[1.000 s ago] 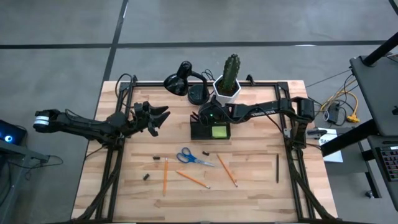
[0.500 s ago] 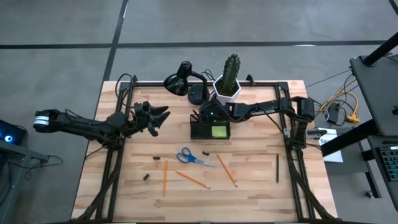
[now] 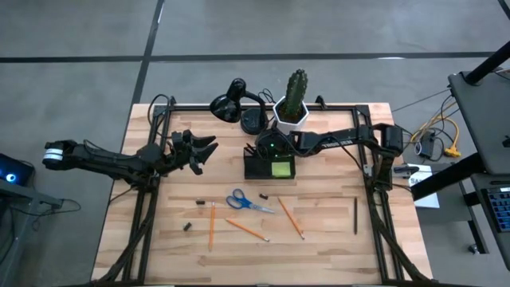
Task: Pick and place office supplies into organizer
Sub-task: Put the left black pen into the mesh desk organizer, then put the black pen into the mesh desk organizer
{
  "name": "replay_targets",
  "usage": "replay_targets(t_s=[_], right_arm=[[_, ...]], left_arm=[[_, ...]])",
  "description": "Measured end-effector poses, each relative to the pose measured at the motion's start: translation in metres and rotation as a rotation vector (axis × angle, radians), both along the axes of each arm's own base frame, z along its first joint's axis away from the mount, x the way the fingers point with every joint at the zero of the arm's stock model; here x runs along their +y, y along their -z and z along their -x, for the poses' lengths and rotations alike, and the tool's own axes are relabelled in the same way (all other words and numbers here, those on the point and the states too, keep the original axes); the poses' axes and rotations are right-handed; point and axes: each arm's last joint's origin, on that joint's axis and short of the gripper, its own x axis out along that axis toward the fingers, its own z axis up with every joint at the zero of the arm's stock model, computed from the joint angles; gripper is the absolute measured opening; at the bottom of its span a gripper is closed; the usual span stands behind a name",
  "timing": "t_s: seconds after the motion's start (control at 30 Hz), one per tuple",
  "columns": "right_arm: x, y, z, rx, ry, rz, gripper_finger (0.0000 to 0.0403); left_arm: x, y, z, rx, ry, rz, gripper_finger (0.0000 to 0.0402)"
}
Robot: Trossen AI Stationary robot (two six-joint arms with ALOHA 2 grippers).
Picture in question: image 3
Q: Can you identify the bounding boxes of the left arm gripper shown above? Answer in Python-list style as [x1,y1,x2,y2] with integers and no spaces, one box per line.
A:
[161,129,220,176]

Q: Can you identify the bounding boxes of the black aluminium table frame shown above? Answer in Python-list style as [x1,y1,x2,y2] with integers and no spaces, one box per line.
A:
[92,95,434,286]

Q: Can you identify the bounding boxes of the white paper sheet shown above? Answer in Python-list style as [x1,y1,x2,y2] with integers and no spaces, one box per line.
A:
[406,163,441,210]

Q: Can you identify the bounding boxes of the backlit keyboard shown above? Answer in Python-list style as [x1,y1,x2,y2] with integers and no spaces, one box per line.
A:
[481,186,510,234]

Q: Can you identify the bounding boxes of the yellow cable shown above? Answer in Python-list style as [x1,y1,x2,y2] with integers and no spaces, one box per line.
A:
[414,115,463,159]

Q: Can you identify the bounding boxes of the black diagonal beam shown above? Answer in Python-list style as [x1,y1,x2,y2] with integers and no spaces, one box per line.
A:
[410,153,485,202]

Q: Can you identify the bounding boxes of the orange pencil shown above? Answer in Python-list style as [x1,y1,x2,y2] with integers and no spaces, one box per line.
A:
[224,217,271,243]
[277,196,306,241]
[207,201,217,253]

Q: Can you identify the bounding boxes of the blue-lit black device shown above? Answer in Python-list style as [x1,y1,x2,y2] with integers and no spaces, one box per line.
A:
[0,153,36,187]

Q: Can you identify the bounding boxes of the black gooseneck desk lamp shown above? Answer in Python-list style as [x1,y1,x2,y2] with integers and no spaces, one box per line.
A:
[209,77,270,136]

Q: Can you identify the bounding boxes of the black slanted pole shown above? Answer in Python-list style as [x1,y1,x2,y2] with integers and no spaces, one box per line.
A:
[464,39,510,87]

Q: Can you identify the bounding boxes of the black mesh desk organizer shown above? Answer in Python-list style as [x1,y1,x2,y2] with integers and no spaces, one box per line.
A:
[242,147,296,180]

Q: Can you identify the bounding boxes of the green sticky note pad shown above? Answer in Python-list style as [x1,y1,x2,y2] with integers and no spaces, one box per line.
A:
[271,161,292,179]

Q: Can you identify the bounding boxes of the grey side desk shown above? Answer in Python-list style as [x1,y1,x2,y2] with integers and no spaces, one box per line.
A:
[448,69,510,176]

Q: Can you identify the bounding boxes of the blue-handled scissors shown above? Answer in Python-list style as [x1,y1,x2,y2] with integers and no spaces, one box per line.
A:
[226,188,276,214]

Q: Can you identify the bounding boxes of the green cactus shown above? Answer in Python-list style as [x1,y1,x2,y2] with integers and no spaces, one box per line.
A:
[281,69,309,120]

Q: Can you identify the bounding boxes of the grey equipment stand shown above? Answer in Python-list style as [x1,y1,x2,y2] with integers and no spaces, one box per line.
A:
[0,179,83,287]

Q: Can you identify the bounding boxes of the black power strip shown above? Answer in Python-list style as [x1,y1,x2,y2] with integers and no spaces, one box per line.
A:
[420,131,438,159]

